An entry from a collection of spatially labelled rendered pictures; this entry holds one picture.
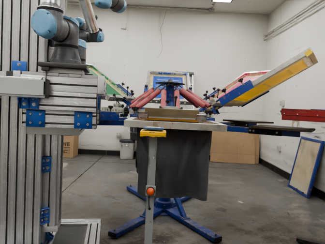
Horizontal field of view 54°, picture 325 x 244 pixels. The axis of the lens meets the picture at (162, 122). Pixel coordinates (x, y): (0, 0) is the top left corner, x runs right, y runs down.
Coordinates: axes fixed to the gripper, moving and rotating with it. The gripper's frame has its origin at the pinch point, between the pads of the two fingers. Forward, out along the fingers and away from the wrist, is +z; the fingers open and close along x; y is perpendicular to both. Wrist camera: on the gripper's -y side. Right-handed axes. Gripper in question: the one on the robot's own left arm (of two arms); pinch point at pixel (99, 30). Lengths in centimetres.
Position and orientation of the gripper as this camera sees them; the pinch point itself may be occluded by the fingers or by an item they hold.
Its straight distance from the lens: 281.4
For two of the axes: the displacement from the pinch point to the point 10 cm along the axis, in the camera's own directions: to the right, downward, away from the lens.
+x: 9.5, 2.0, -2.5
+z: 2.6, -0.2, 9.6
